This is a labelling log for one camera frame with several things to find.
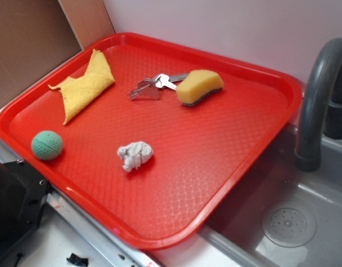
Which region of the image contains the green dimpled ball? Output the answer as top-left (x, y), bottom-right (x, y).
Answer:
top-left (31, 131), bottom-right (63, 161)

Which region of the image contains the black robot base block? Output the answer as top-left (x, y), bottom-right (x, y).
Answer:
top-left (0, 160), bottom-right (50, 258)

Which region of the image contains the black tape scrap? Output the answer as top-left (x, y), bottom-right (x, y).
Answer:
top-left (66, 253), bottom-right (89, 267)

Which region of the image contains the grey plastic faucet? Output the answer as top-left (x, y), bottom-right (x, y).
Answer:
top-left (295, 38), bottom-right (342, 172)

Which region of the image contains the grey plastic sink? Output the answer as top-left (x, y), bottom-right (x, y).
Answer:
top-left (199, 125), bottom-right (342, 266)

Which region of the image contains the silver key bunch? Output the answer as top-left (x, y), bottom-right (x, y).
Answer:
top-left (128, 73), bottom-right (189, 101)

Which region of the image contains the yellow sponge with dark pad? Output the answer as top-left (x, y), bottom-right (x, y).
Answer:
top-left (176, 70), bottom-right (224, 106)

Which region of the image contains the yellow cloth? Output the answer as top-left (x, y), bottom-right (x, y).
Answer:
top-left (49, 49), bottom-right (115, 125)

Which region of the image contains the crumpled white paper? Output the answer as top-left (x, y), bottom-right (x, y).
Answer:
top-left (117, 141), bottom-right (153, 172)

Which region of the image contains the brown cardboard panel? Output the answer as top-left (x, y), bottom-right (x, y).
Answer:
top-left (0, 1), bottom-right (115, 109)

